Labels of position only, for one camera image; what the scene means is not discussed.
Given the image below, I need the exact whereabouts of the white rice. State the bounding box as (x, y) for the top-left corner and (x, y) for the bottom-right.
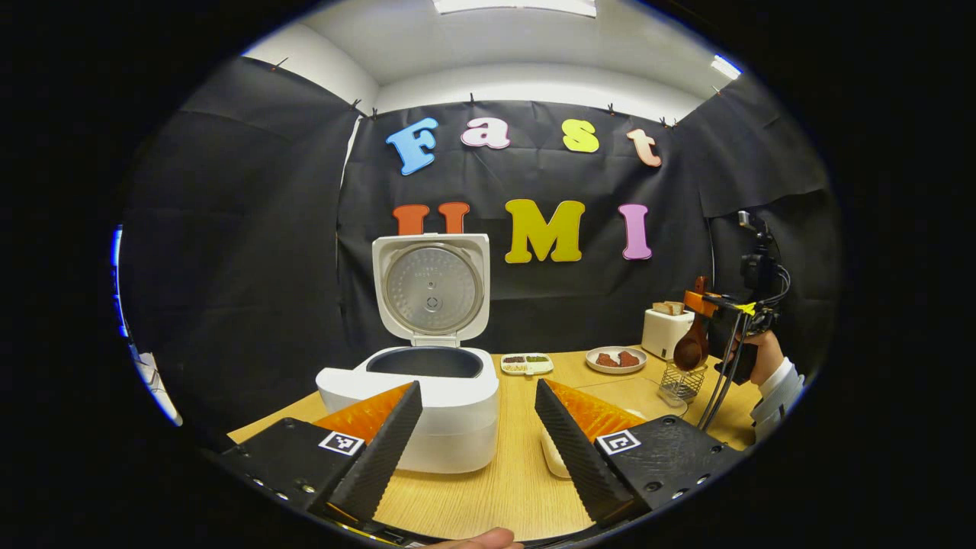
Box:
(541, 427), (570, 478)

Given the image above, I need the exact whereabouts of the white furniture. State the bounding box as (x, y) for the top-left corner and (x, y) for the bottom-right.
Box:
(132, 349), (185, 426)

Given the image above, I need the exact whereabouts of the brown wooden spoon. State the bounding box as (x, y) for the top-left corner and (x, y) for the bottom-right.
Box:
(673, 276), (712, 373)

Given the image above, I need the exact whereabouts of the white round plate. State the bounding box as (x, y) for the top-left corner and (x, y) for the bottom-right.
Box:
(585, 346), (649, 375)

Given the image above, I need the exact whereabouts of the large ceiling light panel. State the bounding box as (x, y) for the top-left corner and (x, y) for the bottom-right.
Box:
(433, 0), (598, 18)

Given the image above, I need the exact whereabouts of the white rice cooker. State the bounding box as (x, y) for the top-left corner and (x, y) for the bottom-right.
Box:
(315, 233), (502, 475)

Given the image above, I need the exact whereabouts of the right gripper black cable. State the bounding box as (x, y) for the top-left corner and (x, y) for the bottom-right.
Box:
(696, 313), (753, 433)

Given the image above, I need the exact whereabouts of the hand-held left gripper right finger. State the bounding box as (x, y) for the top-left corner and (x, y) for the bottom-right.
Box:
(533, 378), (744, 528)

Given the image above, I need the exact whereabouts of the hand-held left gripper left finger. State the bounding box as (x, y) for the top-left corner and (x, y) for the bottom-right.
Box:
(219, 381), (423, 524)

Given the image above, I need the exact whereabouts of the white printed board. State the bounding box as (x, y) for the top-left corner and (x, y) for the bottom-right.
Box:
(111, 225), (129, 340)

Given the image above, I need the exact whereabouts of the metal wire chopstick holder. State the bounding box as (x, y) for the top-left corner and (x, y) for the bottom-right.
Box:
(657, 360), (708, 408)

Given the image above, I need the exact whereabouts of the black backdrop cloth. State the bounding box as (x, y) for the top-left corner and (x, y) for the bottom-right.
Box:
(122, 55), (840, 451)

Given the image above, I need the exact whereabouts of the white toaster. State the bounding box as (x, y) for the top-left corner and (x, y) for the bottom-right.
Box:
(641, 303), (696, 361)

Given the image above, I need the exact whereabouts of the white divided dish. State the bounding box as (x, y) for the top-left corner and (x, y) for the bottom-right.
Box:
(500, 353), (555, 377)

